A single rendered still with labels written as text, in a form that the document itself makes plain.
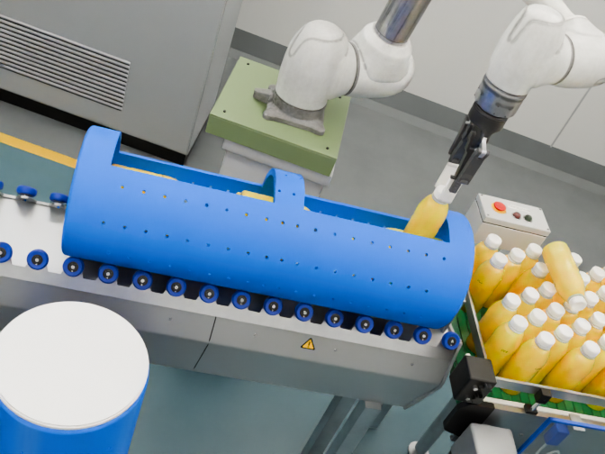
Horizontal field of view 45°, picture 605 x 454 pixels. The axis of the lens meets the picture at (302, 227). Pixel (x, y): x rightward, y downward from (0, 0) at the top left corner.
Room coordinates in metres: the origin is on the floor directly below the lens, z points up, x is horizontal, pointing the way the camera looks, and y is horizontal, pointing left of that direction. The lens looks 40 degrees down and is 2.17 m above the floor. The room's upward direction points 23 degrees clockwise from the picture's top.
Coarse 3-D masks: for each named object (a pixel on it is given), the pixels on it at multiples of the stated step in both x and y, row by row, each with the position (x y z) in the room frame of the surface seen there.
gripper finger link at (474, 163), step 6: (474, 150) 1.29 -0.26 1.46; (480, 150) 1.27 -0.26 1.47; (486, 150) 1.28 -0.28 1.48; (474, 156) 1.28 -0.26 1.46; (486, 156) 1.28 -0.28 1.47; (468, 162) 1.29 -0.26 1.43; (474, 162) 1.28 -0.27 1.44; (480, 162) 1.28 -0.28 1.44; (468, 168) 1.28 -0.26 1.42; (474, 168) 1.29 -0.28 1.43; (462, 174) 1.28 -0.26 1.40; (468, 174) 1.28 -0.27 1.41; (474, 174) 1.29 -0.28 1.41; (456, 180) 1.29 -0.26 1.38; (468, 180) 1.29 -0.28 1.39
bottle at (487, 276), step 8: (488, 264) 1.49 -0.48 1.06; (480, 272) 1.48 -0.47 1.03; (488, 272) 1.48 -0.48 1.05; (496, 272) 1.48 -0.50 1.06; (472, 280) 1.49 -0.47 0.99; (480, 280) 1.47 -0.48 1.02; (488, 280) 1.47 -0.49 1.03; (496, 280) 1.47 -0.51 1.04; (472, 288) 1.48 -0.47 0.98; (480, 288) 1.47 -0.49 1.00; (488, 288) 1.47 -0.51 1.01; (472, 296) 1.47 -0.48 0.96; (480, 296) 1.47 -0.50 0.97; (488, 296) 1.48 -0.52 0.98; (464, 304) 1.47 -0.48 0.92; (480, 304) 1.47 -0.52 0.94
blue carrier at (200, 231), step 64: (128, 192) 1.06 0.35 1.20; (192, 192) 1.12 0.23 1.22; (256, 192) 1.36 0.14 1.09; (128, 256) 1.02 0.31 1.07; (192, 256) 1.06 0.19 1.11; (256, 256) 1.10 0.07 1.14; (320, 256) 1.15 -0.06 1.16; (384, 256) 1.20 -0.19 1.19; (448, 256) 1.27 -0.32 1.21; (448, 320) 1.23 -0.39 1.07
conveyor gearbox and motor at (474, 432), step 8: (472, 424) 1.15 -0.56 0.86; (480, 424) 1.16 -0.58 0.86; (464, 432) 1.15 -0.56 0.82; (472, 432) 1.13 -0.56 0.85; (480, 432) 1.14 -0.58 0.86; (488, 432) 1.15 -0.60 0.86; (496, 432) 1.16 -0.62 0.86; (504, 432) 1.17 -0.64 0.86; (456, 440) 1.15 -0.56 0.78; (464, 440) 1.13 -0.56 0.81; (472, 440) 1.11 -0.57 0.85; (480, 440) 1.11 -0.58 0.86; (488, 440) 1.12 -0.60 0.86; (496, 440) 1.13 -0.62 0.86; (504, 440) 1.14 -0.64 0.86; (512, 440) 1.15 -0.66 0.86; (456, 448) 1.14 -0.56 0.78; (464, 448) 1.12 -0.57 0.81; (472, 448) 1.10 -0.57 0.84; (480, 448) 1.09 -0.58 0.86; (488, 448) 1.10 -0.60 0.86; (496, 448) 1.11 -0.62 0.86; (504, 448) 1.12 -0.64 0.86; (512, 448) 1.13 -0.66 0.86
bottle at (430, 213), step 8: (424, 200) 1.33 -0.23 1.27; (432, 200) 1.33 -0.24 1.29; (416, 208) 1.34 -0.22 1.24; (424, 208) 1.32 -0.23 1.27; (432, 208) 1.31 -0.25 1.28; (440, 208) 1.32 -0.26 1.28; (416, 216) 1.32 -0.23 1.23; (424, 216) 1.31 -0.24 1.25; (432, 216) 1.31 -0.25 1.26; (440, 216) 1.31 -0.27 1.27; (408, 224) 1.33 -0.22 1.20; (416, 224) 1.31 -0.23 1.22; (424, 224) 1.30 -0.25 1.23; (432, 224) 1.31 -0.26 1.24; (440, 224) 1.32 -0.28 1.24; (408, 232) 1.32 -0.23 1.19; (416, 232) 1.31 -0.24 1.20; (424, 232) 1.30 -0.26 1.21; (432, 232) 1.31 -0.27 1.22
